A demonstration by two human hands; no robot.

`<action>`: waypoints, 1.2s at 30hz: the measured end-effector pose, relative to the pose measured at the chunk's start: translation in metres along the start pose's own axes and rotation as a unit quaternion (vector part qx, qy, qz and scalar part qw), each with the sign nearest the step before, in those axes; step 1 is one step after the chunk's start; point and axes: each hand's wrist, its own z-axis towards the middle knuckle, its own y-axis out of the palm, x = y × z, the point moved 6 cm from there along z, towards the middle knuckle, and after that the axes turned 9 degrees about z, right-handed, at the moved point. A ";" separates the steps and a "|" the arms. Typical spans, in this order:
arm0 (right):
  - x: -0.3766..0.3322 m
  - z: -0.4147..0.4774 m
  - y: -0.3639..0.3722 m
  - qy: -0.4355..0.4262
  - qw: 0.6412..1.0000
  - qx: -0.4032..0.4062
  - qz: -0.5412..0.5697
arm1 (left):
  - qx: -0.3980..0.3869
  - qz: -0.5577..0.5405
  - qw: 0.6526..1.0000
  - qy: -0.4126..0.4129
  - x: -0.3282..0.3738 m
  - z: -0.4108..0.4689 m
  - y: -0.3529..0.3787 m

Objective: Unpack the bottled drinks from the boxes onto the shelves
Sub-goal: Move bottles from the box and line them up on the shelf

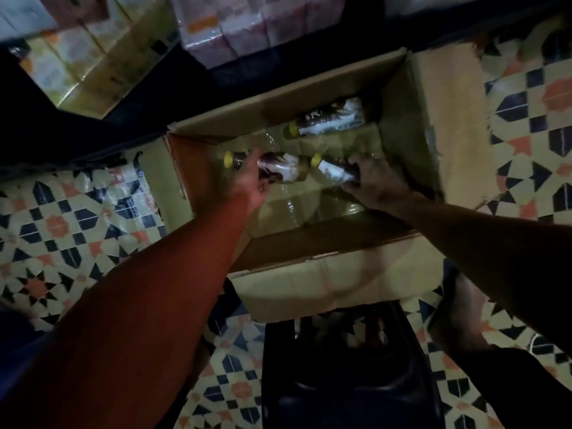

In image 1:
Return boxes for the person's right forearm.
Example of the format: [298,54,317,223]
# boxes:
[393,196,572,354]

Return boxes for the tissue packs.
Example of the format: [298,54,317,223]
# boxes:
[18,0,180,120]

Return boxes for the stack of pink white boxes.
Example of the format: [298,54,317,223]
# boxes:
[170,0,350,70]

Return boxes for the person's right foot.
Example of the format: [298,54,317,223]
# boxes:
[429,272,493,354]

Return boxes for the person's right hand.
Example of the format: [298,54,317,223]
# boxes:
[344,151,416,211]

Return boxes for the brown cardboard box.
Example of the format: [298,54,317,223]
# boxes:
[134,42,497,325]

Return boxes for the black metal shelf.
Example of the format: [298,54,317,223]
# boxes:
[0,0,572,175]

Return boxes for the black plastic stool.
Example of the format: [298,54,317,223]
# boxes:
[261,301,446,429]

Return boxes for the person's left hand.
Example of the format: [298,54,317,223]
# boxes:
[228,149,273,215]

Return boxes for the person's left forearm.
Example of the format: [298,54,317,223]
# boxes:
[0,196,260,429]

